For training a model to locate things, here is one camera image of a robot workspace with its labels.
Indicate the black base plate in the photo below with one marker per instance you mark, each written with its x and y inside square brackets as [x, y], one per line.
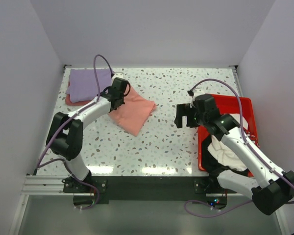
[142, 188]

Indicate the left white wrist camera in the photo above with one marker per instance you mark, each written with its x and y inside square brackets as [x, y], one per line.
[117, 75]

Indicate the red plastic bin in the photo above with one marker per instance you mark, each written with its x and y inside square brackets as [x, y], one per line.
[229, 105]

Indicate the white t shirt red print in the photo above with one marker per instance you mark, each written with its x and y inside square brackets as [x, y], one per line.
[224, 155]

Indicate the salmon pink t shirt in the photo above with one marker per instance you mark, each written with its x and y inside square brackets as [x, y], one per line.
[132, 115]

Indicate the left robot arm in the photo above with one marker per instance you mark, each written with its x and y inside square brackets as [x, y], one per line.
[65, 137]

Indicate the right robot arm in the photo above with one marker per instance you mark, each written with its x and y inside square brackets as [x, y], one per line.
[270, 187]

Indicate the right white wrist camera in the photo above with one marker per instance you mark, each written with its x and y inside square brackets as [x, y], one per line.
[193, 94]

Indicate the aluminium table frame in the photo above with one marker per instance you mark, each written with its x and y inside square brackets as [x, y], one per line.
[163, 152]

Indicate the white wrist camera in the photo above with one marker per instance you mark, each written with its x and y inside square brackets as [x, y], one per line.
[193, 94]
[117, 75]

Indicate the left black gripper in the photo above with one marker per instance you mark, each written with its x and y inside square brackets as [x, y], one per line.
[122, 98]

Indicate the folded dark pink t shirt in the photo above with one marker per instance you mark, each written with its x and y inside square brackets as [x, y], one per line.
[79, 98]

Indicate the folded purple t shirt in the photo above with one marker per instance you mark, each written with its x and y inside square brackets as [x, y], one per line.
[86, 81]

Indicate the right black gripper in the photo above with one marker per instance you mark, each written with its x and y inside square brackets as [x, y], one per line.
[182, 109]

